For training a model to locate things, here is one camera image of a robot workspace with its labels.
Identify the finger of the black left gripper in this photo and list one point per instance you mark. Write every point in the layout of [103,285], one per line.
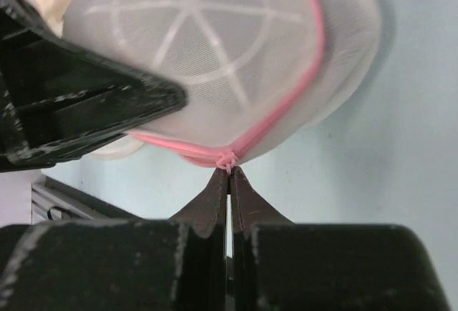
[59,101]

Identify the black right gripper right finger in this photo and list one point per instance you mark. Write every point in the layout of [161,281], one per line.
[249,209]

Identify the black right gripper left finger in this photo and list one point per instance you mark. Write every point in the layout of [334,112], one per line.
[202,278]

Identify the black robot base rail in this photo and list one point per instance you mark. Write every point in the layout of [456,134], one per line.
[97,205]

